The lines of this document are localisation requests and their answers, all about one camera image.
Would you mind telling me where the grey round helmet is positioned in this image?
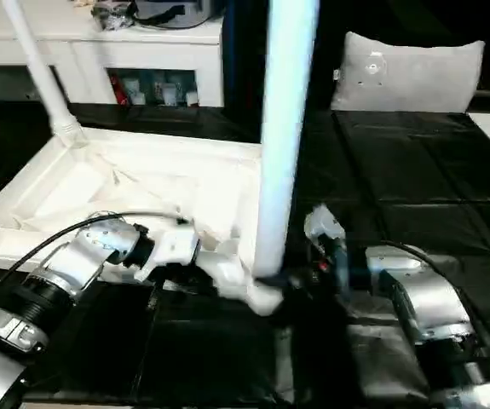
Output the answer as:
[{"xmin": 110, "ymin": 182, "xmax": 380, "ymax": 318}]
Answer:
[{"xmin": 135, "ymin": 0, "xmax": 222, "ymax": 29}]

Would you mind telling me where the dark clutter pile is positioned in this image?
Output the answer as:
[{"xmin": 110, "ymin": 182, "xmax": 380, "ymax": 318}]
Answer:
[{"xmin": 90, "ymin": 3, "xmax": 137, "ymax": 32}]

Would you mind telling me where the white plastic table leg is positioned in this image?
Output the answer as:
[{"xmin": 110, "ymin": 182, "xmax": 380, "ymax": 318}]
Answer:
[
  {"xmin": 253, "ymin": 0, "xmax": 321, "ymax": 282},
  {"xmin": 5, "ymin": 0, "xmax": 89, "ymax": 149}
]

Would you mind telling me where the black work mat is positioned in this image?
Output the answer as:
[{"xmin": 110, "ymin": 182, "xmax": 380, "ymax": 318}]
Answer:
[{"xmin": 0, "ymin": 100, "xmax": 490, "ymax": 406}]

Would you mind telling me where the white plastic table top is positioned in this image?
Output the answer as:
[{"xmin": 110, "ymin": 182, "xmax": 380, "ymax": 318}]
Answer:
[{"xmin": 0, "ymin": 125, "xmax": 286, "ymax": 316}]

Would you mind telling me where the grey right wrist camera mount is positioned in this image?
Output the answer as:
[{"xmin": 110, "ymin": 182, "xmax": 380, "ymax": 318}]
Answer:
[{"xmin": 304, "ymin": 204, "xmax": 355, "ymax": 302}]

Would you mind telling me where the grey cushion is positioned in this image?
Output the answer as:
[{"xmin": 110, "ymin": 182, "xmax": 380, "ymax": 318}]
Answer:
[{"xmin": 329, "ymin": 32, "xmax": 486, "ymax": 114}]

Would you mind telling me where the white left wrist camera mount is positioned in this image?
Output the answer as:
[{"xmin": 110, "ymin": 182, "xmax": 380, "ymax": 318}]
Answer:
[{"xmin": 133, "ymin": 225, "xmax": 203, "ymax": 283}]

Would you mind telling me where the white glass-door cabinet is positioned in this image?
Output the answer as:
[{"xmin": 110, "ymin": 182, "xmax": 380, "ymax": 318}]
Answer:
[{"xmin": 0, "ymin": 0, "xmax": 224, "ymax": 107}]

